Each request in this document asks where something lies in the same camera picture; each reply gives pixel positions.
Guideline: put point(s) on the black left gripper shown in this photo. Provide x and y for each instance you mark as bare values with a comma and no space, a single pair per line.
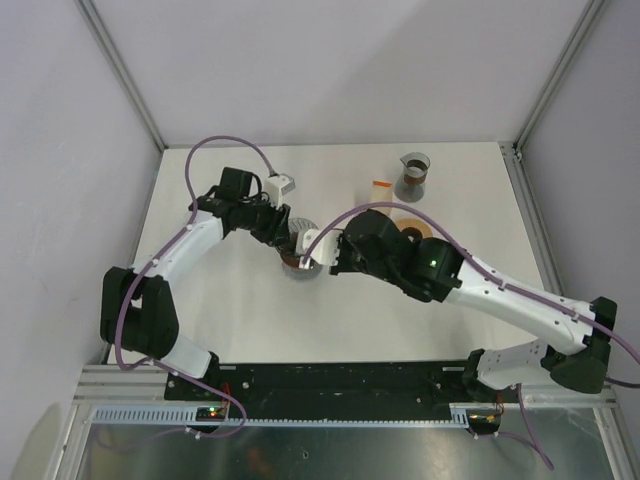
276,232

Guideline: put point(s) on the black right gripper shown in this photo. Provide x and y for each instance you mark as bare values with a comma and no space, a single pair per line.
341,265

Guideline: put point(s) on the coffee filter paper pack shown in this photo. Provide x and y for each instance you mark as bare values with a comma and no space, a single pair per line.
381,192

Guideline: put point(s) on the clear glass coffee server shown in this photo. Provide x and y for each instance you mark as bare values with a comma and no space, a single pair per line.
301,275

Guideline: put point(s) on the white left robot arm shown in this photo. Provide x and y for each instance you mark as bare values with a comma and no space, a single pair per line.
138,311

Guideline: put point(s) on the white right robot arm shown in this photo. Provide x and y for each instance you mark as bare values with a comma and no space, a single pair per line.
570,345

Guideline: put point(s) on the glass carafe with cork band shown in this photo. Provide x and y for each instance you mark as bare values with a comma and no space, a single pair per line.
409,187

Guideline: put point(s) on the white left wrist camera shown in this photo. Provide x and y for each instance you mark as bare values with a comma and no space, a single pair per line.
277,186

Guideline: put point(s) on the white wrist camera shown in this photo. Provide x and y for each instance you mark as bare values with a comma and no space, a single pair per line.
325,253
277,186

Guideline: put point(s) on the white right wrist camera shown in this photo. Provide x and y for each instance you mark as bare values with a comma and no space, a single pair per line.
325,253

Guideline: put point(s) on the aluminium right table rail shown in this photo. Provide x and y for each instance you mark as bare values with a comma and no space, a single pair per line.
532,217

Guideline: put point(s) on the grey slotted cable duct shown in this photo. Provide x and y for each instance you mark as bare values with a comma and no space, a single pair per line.
187,415

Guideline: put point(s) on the aluminium front frame rail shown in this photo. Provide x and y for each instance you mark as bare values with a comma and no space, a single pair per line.
107,384

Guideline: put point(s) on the aluminium corner post left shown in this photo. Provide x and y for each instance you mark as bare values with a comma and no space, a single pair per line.
104,40

